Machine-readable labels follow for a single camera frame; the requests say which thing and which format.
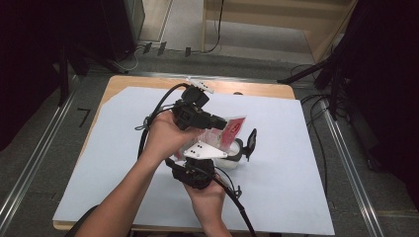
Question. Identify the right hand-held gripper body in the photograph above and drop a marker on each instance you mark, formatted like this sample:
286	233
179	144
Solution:
196	176

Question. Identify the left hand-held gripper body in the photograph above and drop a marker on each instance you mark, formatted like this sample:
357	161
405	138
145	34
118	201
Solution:
192	115

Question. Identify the red and white spout pouch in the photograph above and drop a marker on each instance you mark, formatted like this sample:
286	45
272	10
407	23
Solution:
232	130

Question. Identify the clear jar with black lid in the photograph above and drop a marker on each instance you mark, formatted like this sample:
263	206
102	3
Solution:
235	151

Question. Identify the person's left hand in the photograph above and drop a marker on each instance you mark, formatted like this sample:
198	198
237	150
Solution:
164	141

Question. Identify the person's right hand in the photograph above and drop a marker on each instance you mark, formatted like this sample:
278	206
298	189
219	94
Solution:
209	202

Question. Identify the small dark round object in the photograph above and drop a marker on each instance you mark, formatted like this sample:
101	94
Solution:
237	94

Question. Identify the small black floor block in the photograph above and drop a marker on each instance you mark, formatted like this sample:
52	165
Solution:
147	47
188	52

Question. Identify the white paper sheet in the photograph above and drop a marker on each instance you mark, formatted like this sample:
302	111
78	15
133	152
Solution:
280	184

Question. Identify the black tripod stand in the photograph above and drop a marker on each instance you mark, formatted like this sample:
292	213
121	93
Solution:
303	73

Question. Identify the black chair armrest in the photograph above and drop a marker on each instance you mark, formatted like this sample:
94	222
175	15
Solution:
80	224

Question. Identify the black cabinet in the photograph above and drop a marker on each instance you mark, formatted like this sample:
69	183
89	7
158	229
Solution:
115	29

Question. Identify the wooden shelf unit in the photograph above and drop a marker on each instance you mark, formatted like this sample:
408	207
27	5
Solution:
280	19

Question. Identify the black metal stand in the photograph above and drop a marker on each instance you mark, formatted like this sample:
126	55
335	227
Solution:
63	82

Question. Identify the dark curtain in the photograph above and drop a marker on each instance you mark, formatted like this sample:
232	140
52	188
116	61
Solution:
26	65
388	82

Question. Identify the metal floor rail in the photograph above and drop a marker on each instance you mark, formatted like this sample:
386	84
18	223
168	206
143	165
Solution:
158	76
349	168
36	154

